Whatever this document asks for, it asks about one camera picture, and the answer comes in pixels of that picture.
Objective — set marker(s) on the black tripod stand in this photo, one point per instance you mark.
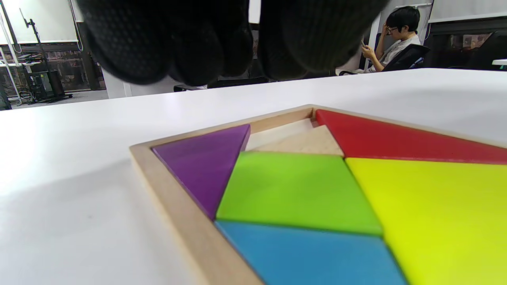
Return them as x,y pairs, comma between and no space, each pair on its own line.
43,75

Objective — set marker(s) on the white desk panel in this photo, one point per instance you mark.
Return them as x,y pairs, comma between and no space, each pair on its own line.
119,87

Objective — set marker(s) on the purple triangle tangram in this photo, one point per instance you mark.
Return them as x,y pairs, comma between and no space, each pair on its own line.
206,162

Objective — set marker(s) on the yellow triangle tangram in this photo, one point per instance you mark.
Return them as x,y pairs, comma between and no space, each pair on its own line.
443,213

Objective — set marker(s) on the red triangle tangram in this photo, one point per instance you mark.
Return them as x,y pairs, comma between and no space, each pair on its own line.
388,138

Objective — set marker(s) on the blue triangle tangram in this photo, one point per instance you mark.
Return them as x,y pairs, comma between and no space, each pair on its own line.
309,257

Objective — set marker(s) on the green square tangram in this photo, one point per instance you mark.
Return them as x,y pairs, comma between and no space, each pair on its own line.
297,190

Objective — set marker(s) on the wooden square tray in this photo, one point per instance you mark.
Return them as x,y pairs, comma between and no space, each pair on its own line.
178,206

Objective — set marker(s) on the person's left hand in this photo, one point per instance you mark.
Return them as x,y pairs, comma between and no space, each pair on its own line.
178,35

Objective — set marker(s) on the beige triangle tangram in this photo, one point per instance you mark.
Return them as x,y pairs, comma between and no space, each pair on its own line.
309,142

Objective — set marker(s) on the dark wooden cabinet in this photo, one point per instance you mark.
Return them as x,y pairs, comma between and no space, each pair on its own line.
463,43

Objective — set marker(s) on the white projection screen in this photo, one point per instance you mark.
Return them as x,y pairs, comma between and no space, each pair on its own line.
39,19

